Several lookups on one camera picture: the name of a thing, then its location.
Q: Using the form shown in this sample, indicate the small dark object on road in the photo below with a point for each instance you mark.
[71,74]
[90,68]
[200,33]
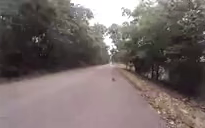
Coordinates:
[113,79]

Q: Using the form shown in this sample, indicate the reddish grey asphalt road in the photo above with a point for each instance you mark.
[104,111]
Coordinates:
[80,100]

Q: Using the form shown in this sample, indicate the row of green trees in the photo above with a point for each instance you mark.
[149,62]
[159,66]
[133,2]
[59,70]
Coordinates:
[40,36]
[170,43]

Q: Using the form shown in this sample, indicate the leaf-strewn dirt verge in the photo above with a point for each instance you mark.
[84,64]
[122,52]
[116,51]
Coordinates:
[170,105]

